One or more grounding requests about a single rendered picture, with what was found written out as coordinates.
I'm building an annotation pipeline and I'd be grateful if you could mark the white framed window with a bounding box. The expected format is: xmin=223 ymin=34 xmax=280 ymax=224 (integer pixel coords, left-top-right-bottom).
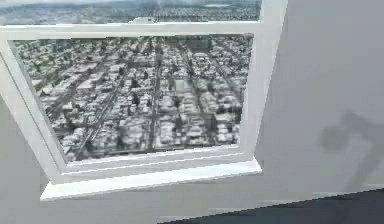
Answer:
xmin=0 ymin=0 xmax=290 ymax=202

